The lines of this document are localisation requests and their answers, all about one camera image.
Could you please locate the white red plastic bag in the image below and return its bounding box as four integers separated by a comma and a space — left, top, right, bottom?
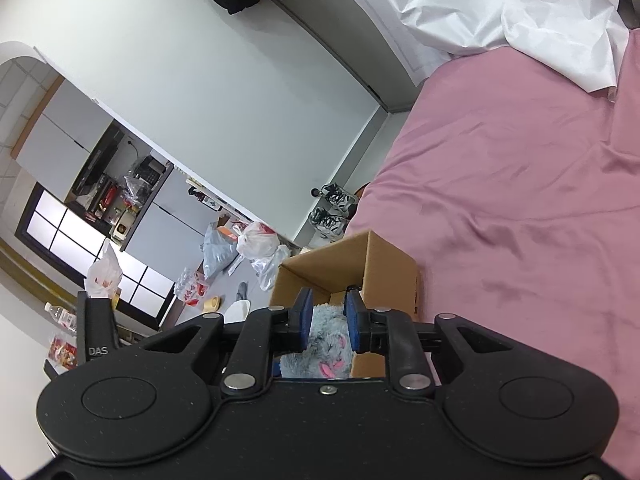
236, 222, 280, 260

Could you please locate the pink bed sheet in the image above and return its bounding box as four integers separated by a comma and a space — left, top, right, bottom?
349, 32, 639, 479

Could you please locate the clear plastic bag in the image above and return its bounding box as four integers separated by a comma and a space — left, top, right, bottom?
252, 244, 291, 292

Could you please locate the grey sneaker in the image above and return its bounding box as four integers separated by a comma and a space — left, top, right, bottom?
320, 183, 358, 212
308, 207, 348, 240

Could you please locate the dark spray bottle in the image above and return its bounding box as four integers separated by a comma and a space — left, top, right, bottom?
188, 186, 207, 204

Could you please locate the brown cardboard box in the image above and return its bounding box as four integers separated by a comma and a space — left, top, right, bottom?
270, 231, 419, 378

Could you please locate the white oval slipper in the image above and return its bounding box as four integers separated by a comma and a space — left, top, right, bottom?
222, 299, 250, 324

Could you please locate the grey fluffy plush toy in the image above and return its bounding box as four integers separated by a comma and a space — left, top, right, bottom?
280, 304, 354, 380

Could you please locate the grey plastic bag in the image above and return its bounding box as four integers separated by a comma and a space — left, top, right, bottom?
202, 223, 239, 280

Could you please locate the left grey sneaker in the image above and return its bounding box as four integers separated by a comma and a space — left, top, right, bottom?
308, 207, 348, 240

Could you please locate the right grey sneaker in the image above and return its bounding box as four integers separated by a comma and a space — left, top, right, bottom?
320, 183, 358, 212

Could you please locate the white draped sheet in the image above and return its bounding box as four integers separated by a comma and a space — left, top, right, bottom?
355, 0, 629, 92

